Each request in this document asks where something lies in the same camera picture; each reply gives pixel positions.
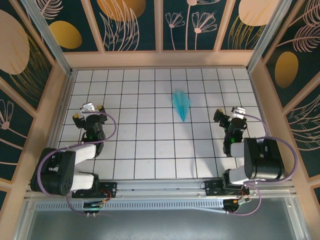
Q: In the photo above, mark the light blue paper sheet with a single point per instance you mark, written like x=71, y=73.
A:
x=181, y=102

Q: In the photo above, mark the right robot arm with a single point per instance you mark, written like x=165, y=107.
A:
x=262, y=160

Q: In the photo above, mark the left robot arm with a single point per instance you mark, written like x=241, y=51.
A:
x=53, y=170

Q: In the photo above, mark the grey metal sheet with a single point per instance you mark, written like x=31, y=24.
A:
x=160, y=225

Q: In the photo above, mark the small circuit board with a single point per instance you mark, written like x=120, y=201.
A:
x=233, y=205
x=93, y=205

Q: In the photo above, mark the aluminium side rail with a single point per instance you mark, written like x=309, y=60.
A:
x=58, y=125

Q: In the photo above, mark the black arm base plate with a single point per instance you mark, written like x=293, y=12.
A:
x=211, y=188
x=110, y=188

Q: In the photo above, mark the aluminium corner post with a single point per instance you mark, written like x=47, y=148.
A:
x=49, y=37
x=266, y=37

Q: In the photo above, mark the aluminium mounting rail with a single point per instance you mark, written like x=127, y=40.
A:
x=160, y=187

